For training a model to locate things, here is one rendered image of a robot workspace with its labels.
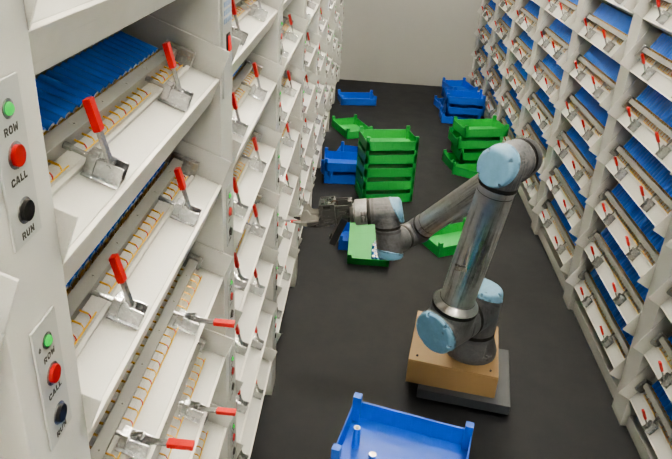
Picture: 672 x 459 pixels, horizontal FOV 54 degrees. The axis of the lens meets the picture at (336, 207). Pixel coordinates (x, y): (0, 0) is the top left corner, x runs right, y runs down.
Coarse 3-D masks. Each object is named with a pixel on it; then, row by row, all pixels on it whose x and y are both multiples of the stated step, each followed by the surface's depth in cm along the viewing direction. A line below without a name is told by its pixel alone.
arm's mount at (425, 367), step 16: (416, 320) 249; (416, 336) 240; (496, 336) 244; (416, 352) 231; (432, 352) 232; (496, 352) 235; (416, 368) 229; (432, 368) 227; (448, 368) 226; (464, 368) 226; (480, 368) 226; (496, 368) 227; (432, 384) 230; (448, 384) 228; (464, 384) 227; (480, 384) 225; (496, 384) 224
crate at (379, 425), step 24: (360, 408) 165; (384, 408) 164; (384, 432) 163; (408, 432) 164; (432, 432) 162; (456, 432) 160; (336, 456) 148; (360, 456) 156; (384, 456) 156; (408, 456) 157; (432, 456) 157; (456, 456) 158
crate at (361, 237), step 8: (352, 224) 327; (352, 232) 325; (360, 232) 325; (368, 232) 325; (352, 240) 322; (360, 240) 322; (368, 240) 322; (352, 248) 319; (360, 248) 319; (368, 248) 319; (352, 256) 316; (360, 256) 316; (368, 256) 316; (360, 264) 314; (368, 264) 313; (376, 264) 313; (384, 264) 312
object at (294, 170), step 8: (288, 168) 266; (296, 168) 268; (288, 176) 266; (296, 176) 269; (280, 200) 245; (288, 200) 248; (280, 208) 240; (288, 208) 242; (280, 232) 225; (280, 240) 214
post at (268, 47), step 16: (272, 32) 175; (256, 48) 177; (272, 48) 177; (272, 96) 183; (272, 112) 185; (272, 128) 187; (272, 160) 191; (272, 176) 194; (272, 224) 201; (272, 240) 203; (272, 272) 208; (272, 288) 211; (272, 320) 216; (272, 336) 219; (272, 368) 227; (272, 384) 231
